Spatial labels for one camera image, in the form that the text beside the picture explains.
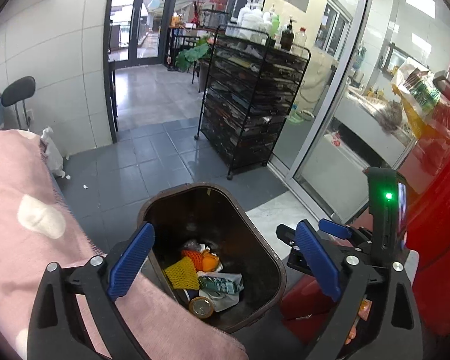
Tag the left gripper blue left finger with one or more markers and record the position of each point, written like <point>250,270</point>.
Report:
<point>57,329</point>

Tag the dark brown trash bin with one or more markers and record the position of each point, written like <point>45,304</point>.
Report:
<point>205,216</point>

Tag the green potted plant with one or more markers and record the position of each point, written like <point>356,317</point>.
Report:
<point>187,57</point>

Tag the glass double door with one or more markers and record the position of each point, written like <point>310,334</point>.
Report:
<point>138,32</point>

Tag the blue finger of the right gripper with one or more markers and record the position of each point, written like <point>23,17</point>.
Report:
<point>335,229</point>
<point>286,235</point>

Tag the white plastic bag on floor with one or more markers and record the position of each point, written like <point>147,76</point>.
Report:
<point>54,159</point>

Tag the black metal drawer rack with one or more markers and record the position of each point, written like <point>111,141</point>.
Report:
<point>249,92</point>

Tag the black round stool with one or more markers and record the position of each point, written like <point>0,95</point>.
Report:
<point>19,91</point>

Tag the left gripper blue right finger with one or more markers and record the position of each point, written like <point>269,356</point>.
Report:
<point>375,314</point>

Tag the green milk carton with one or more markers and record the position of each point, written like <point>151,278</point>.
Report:
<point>220,282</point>

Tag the yellow foam fruit net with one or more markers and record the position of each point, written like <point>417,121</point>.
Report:
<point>183,275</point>

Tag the dark pump bottle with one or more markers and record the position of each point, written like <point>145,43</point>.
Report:
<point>287,36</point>

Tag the pink polka dot blanket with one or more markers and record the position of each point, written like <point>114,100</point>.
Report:
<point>37,228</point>

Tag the orange peel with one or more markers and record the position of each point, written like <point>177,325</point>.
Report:
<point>202,261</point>

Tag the white tissue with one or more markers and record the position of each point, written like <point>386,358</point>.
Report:
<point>223,301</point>

